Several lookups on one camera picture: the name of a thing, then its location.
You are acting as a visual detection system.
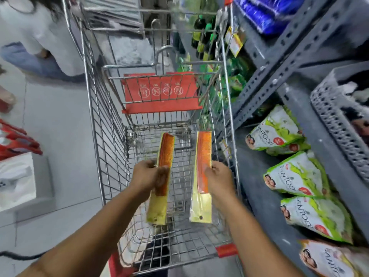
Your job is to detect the black cable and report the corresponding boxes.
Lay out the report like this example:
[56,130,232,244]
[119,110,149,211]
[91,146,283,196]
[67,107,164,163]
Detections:
[0,250,47,261]

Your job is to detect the person's right hand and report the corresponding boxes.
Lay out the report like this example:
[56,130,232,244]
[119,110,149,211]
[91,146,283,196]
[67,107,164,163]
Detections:
[204,160,240,210]

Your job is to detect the person's left hand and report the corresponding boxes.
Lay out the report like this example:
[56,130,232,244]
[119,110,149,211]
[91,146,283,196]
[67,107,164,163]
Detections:
[130,160,170,203]

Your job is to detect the pile of green packets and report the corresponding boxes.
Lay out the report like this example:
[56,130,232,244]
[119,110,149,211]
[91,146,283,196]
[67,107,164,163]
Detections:
[176,53,255,116]

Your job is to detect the green white soap pouch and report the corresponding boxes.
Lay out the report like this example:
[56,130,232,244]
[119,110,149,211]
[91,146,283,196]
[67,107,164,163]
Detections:
[263,151,331,198]
[280,195,354,244]
[245,104,311,157]

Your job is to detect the orange white soap pouch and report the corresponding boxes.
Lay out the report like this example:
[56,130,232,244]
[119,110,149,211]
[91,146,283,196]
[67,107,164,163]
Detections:
[298,239,369,277]

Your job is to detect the metal wire shopping cart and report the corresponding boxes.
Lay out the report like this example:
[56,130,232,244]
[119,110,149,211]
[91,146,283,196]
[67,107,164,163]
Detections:
[60,0,242,276]

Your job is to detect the person's left forearm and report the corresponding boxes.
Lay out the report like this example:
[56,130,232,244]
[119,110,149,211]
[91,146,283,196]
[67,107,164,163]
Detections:
[17,191,145,277]

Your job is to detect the orange comb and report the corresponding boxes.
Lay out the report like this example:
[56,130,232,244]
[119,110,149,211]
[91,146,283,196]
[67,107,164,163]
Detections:
[146,133,176,226]
[189,130,213,224]

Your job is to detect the pile of blue packets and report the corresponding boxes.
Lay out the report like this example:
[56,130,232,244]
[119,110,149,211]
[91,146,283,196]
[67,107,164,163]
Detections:
[233,0,307,37]

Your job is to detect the red plastic items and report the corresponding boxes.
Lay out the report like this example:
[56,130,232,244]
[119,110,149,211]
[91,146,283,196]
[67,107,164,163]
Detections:
[0,118,43,162]

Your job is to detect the person's right forearm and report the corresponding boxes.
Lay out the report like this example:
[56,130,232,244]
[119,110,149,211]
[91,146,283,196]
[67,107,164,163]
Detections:
[220,197,307,277]

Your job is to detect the yellow hanging sachet strip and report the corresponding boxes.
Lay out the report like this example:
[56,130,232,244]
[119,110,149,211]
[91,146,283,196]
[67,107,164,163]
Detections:
[224,25,247,58]

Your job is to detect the row of dark green bottles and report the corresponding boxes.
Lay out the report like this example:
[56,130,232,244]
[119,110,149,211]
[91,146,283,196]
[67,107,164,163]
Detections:
[191,14,220,61]

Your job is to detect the red cart seat flap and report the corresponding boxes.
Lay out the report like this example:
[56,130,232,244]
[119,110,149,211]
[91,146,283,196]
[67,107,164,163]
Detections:
[121,72,203,115]

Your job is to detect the grey metal shelf rack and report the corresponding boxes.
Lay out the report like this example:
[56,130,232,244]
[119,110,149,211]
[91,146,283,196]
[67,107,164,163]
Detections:
[228,0,369,277]

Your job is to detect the grey plastic basket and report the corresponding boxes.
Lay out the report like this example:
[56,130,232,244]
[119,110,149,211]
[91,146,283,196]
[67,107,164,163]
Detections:
[310,65,369,183]

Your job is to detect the white box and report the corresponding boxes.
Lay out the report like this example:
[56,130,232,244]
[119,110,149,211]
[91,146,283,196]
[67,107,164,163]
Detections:
[0,153,37,213]

